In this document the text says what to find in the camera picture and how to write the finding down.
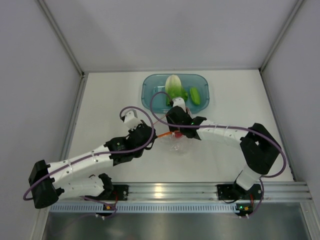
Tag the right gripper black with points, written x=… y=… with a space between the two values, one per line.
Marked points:
x=175 y=129

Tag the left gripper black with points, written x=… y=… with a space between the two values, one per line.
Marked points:
x=142 y=124

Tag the red fake food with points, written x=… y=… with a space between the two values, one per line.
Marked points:
x=177 y=134

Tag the clear zip bag orange seal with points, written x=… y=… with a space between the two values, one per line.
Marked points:
x=177 y=146

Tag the green fake vegetable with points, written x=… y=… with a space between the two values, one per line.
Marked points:
x=195 y=96

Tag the pale green fake cabbage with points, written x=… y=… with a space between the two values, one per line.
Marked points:
x=174 y=87

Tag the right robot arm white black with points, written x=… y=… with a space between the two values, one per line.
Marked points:
x=259 y=148

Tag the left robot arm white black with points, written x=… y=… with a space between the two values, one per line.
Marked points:
x=84 y=175

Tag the teal plastic bin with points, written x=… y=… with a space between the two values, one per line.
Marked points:
x=161 y=104

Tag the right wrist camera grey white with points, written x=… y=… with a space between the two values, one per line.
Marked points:
x=179 y=102

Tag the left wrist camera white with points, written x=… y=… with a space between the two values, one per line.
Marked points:
x=130 y=119

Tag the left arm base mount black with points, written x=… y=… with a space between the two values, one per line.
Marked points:
x=112 y=193

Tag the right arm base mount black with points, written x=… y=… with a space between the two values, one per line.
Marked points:
x=230 y=192

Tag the white slotted cable duct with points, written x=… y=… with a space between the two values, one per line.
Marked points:
x=139 y=207

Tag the aluminium rail frame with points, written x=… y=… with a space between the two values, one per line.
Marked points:
x=199 y=191

